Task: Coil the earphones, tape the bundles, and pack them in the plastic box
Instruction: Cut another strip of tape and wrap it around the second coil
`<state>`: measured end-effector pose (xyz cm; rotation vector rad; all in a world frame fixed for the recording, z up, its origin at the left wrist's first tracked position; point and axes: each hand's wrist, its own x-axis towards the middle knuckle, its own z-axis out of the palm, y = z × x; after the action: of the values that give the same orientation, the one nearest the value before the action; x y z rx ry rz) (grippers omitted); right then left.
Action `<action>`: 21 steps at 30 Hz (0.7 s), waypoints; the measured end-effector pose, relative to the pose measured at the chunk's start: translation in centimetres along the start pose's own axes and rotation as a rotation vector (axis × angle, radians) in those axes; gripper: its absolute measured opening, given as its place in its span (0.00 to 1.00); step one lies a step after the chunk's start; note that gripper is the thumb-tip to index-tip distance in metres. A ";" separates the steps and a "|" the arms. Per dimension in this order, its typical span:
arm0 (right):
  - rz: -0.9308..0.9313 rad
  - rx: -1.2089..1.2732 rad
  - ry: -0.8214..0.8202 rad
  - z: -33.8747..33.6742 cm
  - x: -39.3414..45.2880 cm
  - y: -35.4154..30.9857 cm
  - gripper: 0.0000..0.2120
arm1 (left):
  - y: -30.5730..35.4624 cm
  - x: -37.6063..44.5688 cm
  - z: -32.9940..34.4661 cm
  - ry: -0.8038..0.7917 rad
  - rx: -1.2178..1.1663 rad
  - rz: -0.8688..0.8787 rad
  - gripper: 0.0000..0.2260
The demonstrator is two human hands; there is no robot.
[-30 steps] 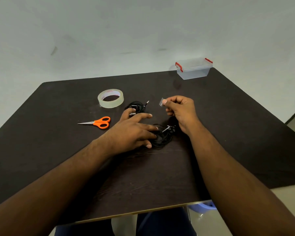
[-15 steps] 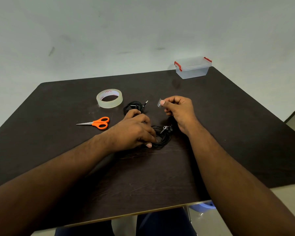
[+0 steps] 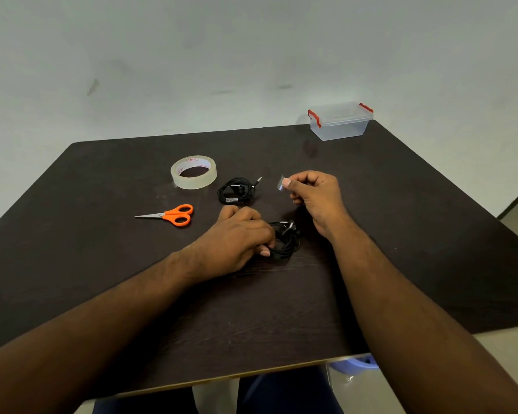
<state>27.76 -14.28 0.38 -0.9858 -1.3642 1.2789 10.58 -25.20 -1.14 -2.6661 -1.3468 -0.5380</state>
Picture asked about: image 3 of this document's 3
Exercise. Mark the clear tape piece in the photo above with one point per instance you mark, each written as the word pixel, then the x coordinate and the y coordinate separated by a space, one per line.
pixel 280 184

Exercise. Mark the person's left hand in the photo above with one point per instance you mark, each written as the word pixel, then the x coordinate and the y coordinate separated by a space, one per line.
pixel 233 245

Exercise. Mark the person's right hand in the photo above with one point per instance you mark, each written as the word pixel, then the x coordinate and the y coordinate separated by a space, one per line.
pixel 321 198

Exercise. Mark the clear tape roll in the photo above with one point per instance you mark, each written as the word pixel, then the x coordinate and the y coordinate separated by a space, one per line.
pixel 190 183

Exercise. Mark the clear plastic box red latches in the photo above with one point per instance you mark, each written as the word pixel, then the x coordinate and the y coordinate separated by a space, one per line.
pixel 341 129

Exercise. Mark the blue plastic bin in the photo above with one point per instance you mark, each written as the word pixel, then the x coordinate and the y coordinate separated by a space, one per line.
pixel 356 364

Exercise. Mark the person's right forearm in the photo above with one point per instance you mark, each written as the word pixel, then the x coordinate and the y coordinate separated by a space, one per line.
pixel 414 332

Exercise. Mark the dark blue trousers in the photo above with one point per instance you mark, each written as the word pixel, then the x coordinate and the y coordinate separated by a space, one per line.
pixel 285 392

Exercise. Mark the black door frame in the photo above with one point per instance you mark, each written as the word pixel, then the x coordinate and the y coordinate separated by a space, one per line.
pixel 516 200

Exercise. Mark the person's left forearm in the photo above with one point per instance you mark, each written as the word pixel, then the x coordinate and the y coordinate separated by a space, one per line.
pixel 82 332

